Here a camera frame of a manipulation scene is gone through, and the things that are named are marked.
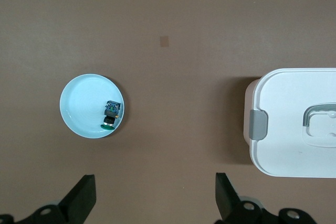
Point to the tan tape patch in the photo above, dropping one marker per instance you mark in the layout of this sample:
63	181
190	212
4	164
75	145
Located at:
164	41

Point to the white lunch box grey latches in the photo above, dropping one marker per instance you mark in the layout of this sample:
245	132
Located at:
288	129

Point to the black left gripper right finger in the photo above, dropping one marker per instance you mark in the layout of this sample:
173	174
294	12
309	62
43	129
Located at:
228	200

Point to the light blue round plate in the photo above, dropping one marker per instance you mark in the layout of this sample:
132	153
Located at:
81	103

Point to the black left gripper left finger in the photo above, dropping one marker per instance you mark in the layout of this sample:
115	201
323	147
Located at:
76	203

